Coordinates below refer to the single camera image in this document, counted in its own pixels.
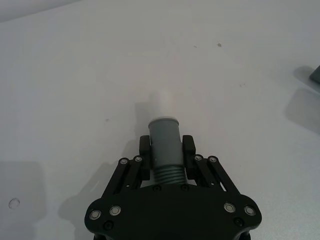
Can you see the dark grey block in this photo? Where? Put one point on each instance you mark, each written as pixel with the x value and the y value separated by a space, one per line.
pixel 316 75

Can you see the grey threaded stopper white tip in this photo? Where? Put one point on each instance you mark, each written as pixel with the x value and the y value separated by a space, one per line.
pixel 165 150

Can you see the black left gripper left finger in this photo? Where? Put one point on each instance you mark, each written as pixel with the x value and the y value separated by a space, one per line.
pixel 145 160

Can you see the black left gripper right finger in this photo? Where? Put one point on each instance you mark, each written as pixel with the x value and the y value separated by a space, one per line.
pixel 189 160

